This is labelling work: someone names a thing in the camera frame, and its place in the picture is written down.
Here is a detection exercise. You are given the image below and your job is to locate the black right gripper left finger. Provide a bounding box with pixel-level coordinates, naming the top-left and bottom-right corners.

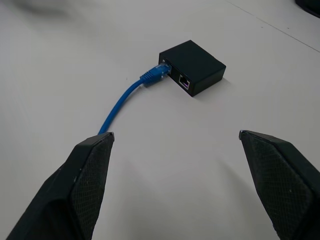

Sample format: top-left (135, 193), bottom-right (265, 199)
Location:
top-left (5, 131), bottom-right (116, 240)

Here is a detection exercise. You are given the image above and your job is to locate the blue Ethernet cable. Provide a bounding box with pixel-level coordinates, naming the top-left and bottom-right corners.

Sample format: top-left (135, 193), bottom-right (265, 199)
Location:
top-left (97, 63), bottom-right (172, 136)

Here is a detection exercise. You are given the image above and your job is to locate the dark object at table edge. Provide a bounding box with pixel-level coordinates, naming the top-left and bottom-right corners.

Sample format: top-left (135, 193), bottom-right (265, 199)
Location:
top-left (294, 0), bottom-right (320, 16)

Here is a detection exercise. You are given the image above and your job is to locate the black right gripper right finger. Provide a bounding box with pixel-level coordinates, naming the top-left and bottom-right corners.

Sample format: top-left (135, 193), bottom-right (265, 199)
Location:
top-left (238, 129), bottom-right (320, 240)

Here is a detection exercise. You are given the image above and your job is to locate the small black network box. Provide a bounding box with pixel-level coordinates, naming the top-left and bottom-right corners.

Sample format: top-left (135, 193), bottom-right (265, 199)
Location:
top-left (158, 39), bottom-right (227, 98)

